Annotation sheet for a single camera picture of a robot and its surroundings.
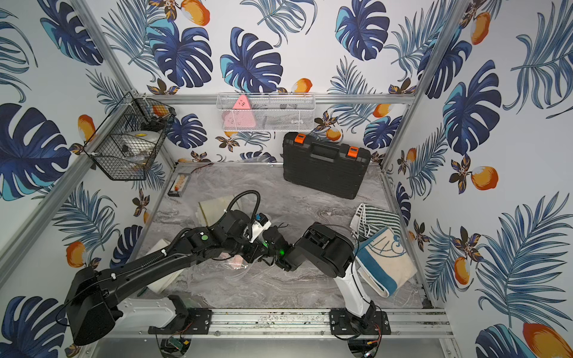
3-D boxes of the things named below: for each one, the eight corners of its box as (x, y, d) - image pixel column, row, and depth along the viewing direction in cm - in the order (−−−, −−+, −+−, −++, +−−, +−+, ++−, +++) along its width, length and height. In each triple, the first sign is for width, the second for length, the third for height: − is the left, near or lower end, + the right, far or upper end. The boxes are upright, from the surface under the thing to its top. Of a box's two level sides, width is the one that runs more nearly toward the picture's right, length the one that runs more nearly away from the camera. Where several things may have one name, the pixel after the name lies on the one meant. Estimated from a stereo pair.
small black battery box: (169, 196, 111) (167, 192, 109) (180, 175, 119) (178, 172, 117) (180, 196, 111) (178, 193, 109) (190, 176, 119) (188, 173, 117)
